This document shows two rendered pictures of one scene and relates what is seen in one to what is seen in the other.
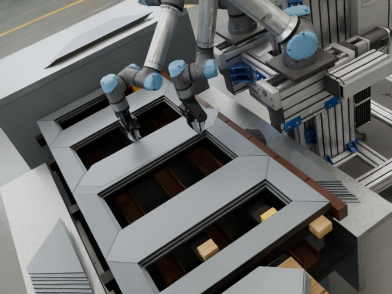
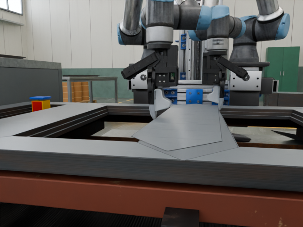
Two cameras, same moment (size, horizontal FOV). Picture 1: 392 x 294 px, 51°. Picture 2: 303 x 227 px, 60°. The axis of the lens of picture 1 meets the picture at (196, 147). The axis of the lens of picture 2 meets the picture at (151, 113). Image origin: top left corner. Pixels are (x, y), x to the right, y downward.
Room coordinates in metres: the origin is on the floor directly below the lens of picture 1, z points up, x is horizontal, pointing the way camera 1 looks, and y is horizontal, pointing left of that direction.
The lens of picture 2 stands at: (1.27, 0.92, 0.97)
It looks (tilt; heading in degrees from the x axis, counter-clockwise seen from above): 8 degrees down; 299
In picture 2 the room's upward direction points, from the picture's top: straight up
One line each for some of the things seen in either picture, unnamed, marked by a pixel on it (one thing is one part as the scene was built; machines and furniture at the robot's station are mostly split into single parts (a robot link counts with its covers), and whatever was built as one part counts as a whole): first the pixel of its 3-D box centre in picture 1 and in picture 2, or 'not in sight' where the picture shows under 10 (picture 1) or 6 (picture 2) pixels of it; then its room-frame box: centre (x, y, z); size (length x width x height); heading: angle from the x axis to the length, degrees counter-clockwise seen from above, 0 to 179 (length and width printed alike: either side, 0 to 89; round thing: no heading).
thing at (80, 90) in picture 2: not in sight; (75, 93); (7.59, -5.43, 0.38); 1.20 x 0.80 x 0.77; 97
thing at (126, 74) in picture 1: (131, 77); (158, 16); (1.66, 0.17, 1.15); 0.11 x 0.11 x 0.08; 39
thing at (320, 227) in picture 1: (320, 226); not in sight; (0.86, -0.31, 0.79); 0.06 x 0.05 x 0.04; 108
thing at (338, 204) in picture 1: (217, 118); (194, 116); (1.65, -0.15, 0.80); 1.62 x 0.04 x 0.06; 18
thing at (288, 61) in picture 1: (299, 49); (244, 53); (1.52, -0.55, 1.09); 0.15 x 0.15 x 0.10
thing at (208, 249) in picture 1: (208, 250); not in sight; (0.92, 0.08, 0.79); 0.06 x 0.05 x 0.04; 108
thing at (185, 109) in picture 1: (189, 105); (214, 68); (1.53, -0.03, 1.00); 0.09 x 0.08 x 0.12; 18
